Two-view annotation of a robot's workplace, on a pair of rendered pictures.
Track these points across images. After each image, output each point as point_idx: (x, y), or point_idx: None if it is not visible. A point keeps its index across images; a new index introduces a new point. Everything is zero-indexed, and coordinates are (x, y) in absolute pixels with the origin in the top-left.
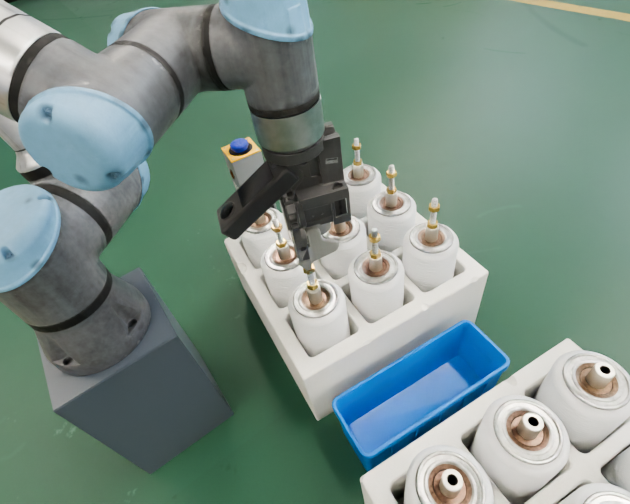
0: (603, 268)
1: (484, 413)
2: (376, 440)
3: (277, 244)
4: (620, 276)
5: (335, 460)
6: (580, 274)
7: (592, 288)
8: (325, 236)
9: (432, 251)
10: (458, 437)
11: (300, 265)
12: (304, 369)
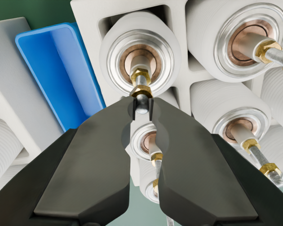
0: (142, 199)
1: (20, 139)
2: (71, 45)
3: (268, 44)
4: (134, 201)
5: (61, 4)
6: None
7: (133, 190)
8: (238, 111)
9: (148, 187)
10: (1, 118)
11: (121, 99)
12: (82, 7)
